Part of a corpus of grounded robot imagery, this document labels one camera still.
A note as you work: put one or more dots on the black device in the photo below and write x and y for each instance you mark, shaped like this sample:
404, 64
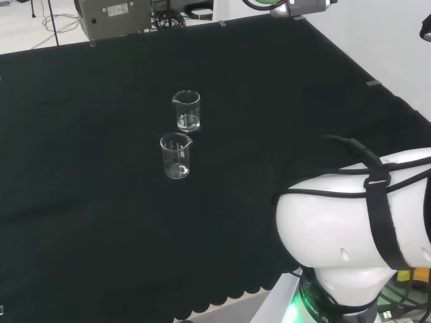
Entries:
426, 28

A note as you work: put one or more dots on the yellow block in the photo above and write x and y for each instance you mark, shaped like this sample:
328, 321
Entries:
403, 275

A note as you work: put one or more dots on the black bench cloth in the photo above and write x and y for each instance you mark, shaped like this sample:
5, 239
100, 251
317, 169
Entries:
101, 202

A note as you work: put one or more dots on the dark tripod leg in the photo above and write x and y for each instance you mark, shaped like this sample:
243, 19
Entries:
54, 23

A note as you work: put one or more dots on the grey metal box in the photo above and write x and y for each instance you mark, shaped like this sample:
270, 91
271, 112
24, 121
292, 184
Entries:
114, 17

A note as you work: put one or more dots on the silver robot joint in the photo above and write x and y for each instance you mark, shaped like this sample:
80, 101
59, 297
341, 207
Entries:
286, 10

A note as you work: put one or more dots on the clear glass beaker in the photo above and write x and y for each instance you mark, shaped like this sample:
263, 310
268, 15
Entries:
187, 116
175, 161

